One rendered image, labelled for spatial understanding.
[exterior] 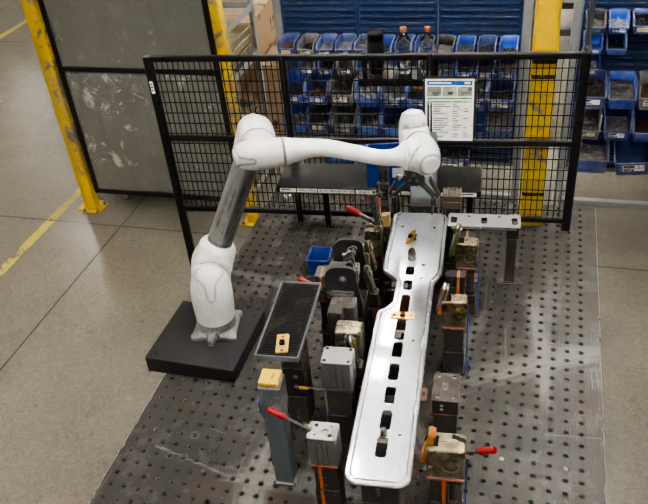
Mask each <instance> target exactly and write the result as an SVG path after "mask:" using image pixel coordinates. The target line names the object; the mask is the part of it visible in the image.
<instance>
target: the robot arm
mask: <svg viewBox="0 0 648 504"><path fill-rule="evenodd" d="M398 134H399V144H400V145H399V146H398V147H396V148H393V149H386V150H381V149H374V148H369V147H364V146H360V145H355V144H350V143H346V142H341V141H336V140H330V139H312V138H287V137H279V138H276V137H275V132H274V129H273V126H272V124H271V123H270V121H269V120H268V119H267V118H266V117H264V116H261V115H258V114H254V113H252V114H248V115H246V116H244V117H243V118H242V119H241V120H240V122H239V123H238V126H237V131H236V134H235V139H234V145H233V150H232V157H233V163H232V166H231V169H230V172H229V175H228V178H227V181H226V184H225V187H224V190H223V193H222V196H221V199H220V202H219V205H218V208H217V211H216V214H215V217H214V220H213V223H212V226H211V229H210V232H209V234H208V235H205V236H204V237H202V238H201V240H200V242H199V244H198V246H197V247H196V248H195V250H194V252H193V255H192V260H191V277H192V278H191V281H190V291H191V299H192V304H193V309H194V313H195V316H196V321H197V323H196V326H195V330H194V332H193V334H192V335H191V340H192V341H200V340H208V346H214V345H215V343H216V341H217V340H226V341H231V342H233V341H236V340H237V336H236V333H237V329H238V325H239V321H240V318H241V317H242V315H243V313H242V311H241V310H234V297H233V289H232V284H231V271H232V268H233V263H234V258H235V254H236V247H235V245H234V243H233V240H234V237H235V234H236V231H237V228H238V225H239V223H240V220H241V217H242V214H243V211H244V208H245V206H246V203H247V200H248V197H249V194H250V191H251V188H252V186H253V183H254V180H255V177H256V174H257V171H258V170H265V169H272V168H277V167H281V166H285V165H289V164H292V163H295V162H298V161H301V160H305V159H308V158H312V157H321V156H324V157H334V158H340V159H346V160H351V161H357V162H362V163H368V164H374V165H383V166H400V167H402V168H403V169H404V174H403V175H399V173H396V177H395V180H394V182H393V184H392V186H391V187H390V189H389V191H388V195H387V196H388V197H392V203H393V205H395V211H396V214H398V194H399V193H400V192H401V191H402V190H403V189H404V188H406V186H408V185H409V186H417V187H418V186H420V187H421V188H423V189H424V190H425V191H426V192H427V193H428V194H429V195H430V196H431V215H433V206H436V199H437V198H440V197H441V192H440V190H439V188H438V187H437V185H436V183H435V182H434V180H433V176H432V174H433V173H435V172H436V171H437V170H438V168H439V167H440V163H441V153H440V150H439V148H438V146H437V144H436V142H435V141H434V139H433V138H432V137H431V136H430V132H429V127H428V126H427V120H426V117H425V115H424V113H423V111H421V110H418V109H409V110H406V111H404V112H403V113H402V114H401V117H400V121H399V130H398ZM401 178H403V180H404V182H403V183H402V184H401V185H400V186H399V187H398V188H397V189H396V190H395V191H394V192H393V190H394V188H395V187H396V185H397V183H398V181H399V180H401ZM425 179H427V181H429V183H430V185H431V186H432V188H433V190H434V191H433V190H432V189H431V188H430V187H429V186H428V185H427V184H426V183H425V181H424V180H425Z"/></svg>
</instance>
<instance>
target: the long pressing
mask: <svg viewBox="0 0 648 504"><path fill-rule="evenodd" d="M447 223H448V217H447V216H446V215H444V214H439V213H433V215H431V213H408V212H398V214H396V213H395V214H394V216H393V221H392V225H391V230H390V235H389V240H388V244H387V249H386V254H385V259H384V263H383V272H384V274H386V275H387V276H388V277H390V278H391V279H392V280H394V281H395V282H396V286H395V291H394V297H393V302H392V303H391V304H390V305H388V306H386V307H384V308H383V309H381V310H379V311H378V312H377V313H376V317H375V322H374V326H373V331H372V336H371V341H370V346H369V351H368V356H367V361H366V365H365V370H364V375H363V380H362V385H361V390H360V395H359V400H358V405H357V409H356V414H355V419H354V424H353V429H352V434H351V439H350V444H349V448H348V453H347V458H346V463H345V468H344V475H345V478H346V480H347V481H348V482H349V483H351V484H353V485H360V486H370V487H379V488H389V489H402V488H405V487H406V486H408V485H409V483H410V482H411V478H412V469H413V460H414V452H415V443H416V435H417V426H418V418H419V409H420V401H421V392H422V384H423V375H424V366H425V358H426V349H427V341H428V332H429V324H430V315H431V307H432V298H433V290H434V284H435V283H436V282H437V281H438V279H439V278H440V277H441V276H442V273H443V263H444V254H445V244H446V235H447ZM401 226H403V227H401ZM433 227H435V228H433ZM415 229H417V231H416V234H417V236H416V240H414V241H413V242H411V243H408V244H405V242H406V239H407V236H408V233H409V232H411V231H413V230H415ZM411 247H413V248H414V249H415V250H416V260H414V261H410V260H408V250H409V248H411ZM423 264H424V265H423ZM407 267H413V268H414V274H413V275H407V274H406V269H407ZM420 278H423V279H420ZM405 281H412V288H411V289H410V290H405V289H403V286H404V282H405ZM403 295H408V296H410V301H409V307H408V312H414V313H415V319H414V320H405V321H406V327H405V333H404V339H403V340H396V339H395V334H396V328H397V322H398V320H403V319H391V318H390V316H391V312H392V311H399V310H400V304H401V298H402V296H403ZM384 338H386V339H384ZM412 340H414V341H412ZM395 343H401V344H403V346H402V353H401V357H399V358H395V357H392V352H393V346H394V344H395ZM392 364H395V365H399V372H398V379H397V380H389V379H388V376H389V370H390V365H392ZM376 381H378V383H376ZM388 387H394V388H395V389H396V392H395V398H394V403H393V404H386V403H384V400H385V394H386V388H388ZM383 412H391V413H392V418H391V424H390V429H388V430H387V436H380V423H381V417H382V413H383ZM367 431H369V433H367ZM399 434H401V436H399ZM379 438H386V439H388V444H387V450H386V456H385V457H376V456H375V453H376V447H377V441H378V439H379Z"/></svg>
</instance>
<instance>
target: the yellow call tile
mask: <svg viewBox="0 0 648 504"><path fill-rule="evenodd" d="M281 375H282V370H276V369H262V372H261V375H260V378H259V381H258V385H261V386H274V387H278V384H279V381H280V378H281Z"/></svg>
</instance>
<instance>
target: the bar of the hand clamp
mask: <svg viewBox="0 0 648 504"><path fill-rule="evenodd" d="M377 196H379V198H382V196H383V194H382V191H379V192H378V193H376V192H375V190H369V194H367V195H365V197H368V198H369V200H370V205H371V209H372V213H373V217H374V221H375V225H381V224H382V227H383V222H382V218H381V214H380V209H379V205H378V201H377Z"/></svg>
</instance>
